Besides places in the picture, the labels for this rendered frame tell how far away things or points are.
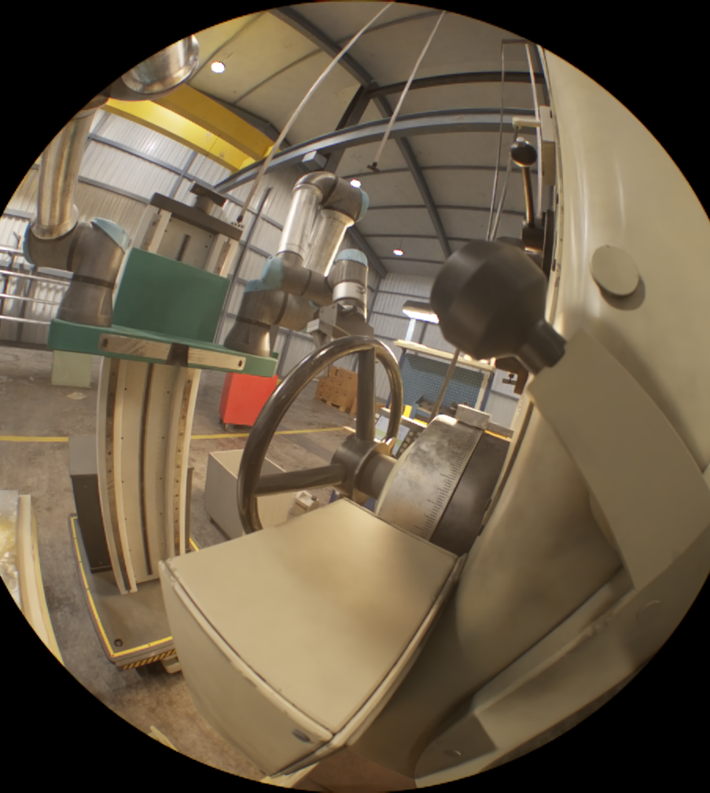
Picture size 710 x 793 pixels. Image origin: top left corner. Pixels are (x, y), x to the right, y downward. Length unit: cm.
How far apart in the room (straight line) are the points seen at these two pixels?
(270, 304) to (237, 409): 336
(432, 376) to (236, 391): 270
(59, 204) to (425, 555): 73
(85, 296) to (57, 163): 29
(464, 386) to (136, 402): 212
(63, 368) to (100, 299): 465
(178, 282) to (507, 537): 88
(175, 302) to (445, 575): 85
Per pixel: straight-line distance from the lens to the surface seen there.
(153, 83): 42
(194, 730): 148
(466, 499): 28
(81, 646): 170
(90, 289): 70
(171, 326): 88
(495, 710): 19
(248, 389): 409
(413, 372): 246
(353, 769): 87
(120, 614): 137
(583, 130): 24
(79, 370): 533
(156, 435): 105
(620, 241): 16
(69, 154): 60
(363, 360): 39
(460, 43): 802
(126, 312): 84
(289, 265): 69
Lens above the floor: 145
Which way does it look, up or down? 7 degrees down
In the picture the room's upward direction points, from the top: 16 degrees clockwise
